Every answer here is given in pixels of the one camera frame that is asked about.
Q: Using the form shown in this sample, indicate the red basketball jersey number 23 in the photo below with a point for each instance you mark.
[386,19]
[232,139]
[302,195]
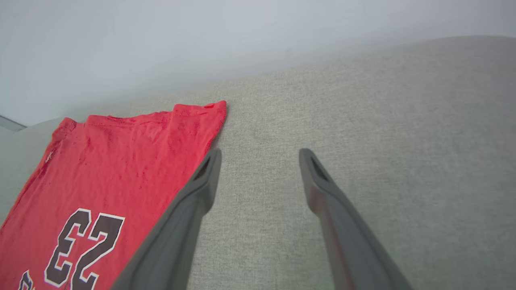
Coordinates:
[121,169]

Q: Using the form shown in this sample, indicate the grey fabric sofa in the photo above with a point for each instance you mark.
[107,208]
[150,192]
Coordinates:
[363,121]

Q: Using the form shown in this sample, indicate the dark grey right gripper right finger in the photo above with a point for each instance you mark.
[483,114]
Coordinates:
[350,245]

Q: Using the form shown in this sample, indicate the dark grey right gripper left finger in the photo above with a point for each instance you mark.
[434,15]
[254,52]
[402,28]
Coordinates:
[173,241]

